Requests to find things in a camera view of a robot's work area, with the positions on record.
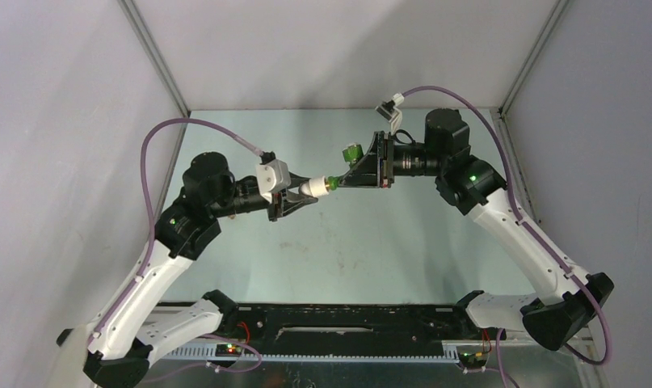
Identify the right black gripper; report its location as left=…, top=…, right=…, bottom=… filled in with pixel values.
left=337, top=132, right=444, bottom=189

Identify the green plastic faucet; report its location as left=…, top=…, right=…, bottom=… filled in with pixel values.
left=325, top=143, right=364, bottom=192

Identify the white elbow fitting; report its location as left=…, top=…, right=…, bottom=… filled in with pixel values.
left=299, top=176, right=330, bottom=198

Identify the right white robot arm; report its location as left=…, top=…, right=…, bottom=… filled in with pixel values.
left=339, top=108, right=614, bottom=351

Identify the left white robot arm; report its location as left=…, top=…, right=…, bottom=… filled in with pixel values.
left=48, top=152, right=338, bottom=387

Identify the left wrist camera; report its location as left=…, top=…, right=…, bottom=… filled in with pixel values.
left=255, top=152, right=292, bottom=202

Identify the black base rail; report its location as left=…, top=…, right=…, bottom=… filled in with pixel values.
left=214, top=302, right=506, bottom=356

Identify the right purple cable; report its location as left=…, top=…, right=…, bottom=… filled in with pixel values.
left=402, top=86, right=614, bottom=388

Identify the grey cable duct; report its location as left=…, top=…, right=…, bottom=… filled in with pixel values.
left=162, top=342, right=460, bottom=364

